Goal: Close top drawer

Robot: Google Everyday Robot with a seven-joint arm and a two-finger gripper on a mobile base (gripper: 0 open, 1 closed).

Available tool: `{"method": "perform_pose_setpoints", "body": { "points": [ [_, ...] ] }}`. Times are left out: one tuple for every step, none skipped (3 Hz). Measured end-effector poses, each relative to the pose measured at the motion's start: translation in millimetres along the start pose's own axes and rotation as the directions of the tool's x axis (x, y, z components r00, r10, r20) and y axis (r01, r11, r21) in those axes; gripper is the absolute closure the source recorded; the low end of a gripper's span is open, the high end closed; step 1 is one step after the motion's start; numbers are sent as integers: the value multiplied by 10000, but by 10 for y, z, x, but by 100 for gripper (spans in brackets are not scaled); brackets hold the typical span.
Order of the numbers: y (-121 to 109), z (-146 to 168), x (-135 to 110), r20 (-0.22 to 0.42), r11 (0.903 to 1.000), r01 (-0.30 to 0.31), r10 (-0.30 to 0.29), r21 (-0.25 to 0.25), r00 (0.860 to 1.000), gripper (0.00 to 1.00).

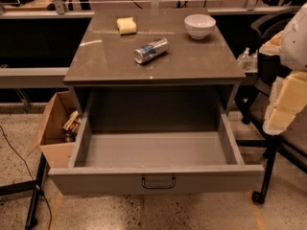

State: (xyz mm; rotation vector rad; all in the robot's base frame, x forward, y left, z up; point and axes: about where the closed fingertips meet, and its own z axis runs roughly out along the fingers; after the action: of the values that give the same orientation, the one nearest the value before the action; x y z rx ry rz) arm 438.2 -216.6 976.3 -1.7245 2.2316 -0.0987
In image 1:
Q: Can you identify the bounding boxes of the grey top drawer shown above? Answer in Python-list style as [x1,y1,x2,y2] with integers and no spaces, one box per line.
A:
[50,86,264,195]

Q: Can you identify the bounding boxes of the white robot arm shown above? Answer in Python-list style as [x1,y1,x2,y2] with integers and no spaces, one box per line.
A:
[259,4,307,135]

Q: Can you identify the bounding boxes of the grey drawer cabinet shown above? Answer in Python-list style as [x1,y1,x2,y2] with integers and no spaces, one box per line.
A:
[64,9,246,107]

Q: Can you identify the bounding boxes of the black office chair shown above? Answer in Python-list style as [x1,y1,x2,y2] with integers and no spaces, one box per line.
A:
[234,11,307,205]

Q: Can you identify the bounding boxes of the clear plastic bottle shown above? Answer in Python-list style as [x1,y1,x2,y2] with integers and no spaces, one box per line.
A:
[249,52,258,71]
[237,48,250,71]

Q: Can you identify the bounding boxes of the white ceramic bowl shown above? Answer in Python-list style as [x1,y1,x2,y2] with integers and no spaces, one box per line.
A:
[184,14,216,39]

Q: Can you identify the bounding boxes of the silver blue drink can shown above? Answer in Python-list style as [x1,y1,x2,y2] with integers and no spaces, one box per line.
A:
[134,37,169,64]

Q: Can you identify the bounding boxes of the yellow sponge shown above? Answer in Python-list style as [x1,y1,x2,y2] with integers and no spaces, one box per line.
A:
[117,17,137,35]

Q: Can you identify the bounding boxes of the wooden items in box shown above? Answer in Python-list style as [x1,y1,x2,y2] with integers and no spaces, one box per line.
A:
[62,110,82,143]

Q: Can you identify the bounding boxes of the cardboard box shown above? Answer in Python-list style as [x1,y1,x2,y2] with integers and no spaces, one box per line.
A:
[29,91,76,169]

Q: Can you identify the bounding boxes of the black metal stand leg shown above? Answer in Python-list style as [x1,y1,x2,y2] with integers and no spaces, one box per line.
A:
[0,155,47,230]

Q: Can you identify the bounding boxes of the black top drawer handle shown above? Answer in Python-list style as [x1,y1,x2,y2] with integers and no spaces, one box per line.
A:
[141,177,177,190]

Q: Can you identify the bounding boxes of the grey metal rail shelf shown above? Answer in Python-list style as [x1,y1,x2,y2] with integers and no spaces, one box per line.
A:
[0,67,68,88]

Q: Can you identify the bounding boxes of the black floor cable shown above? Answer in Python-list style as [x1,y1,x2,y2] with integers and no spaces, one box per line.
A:
[0,125,53,230]

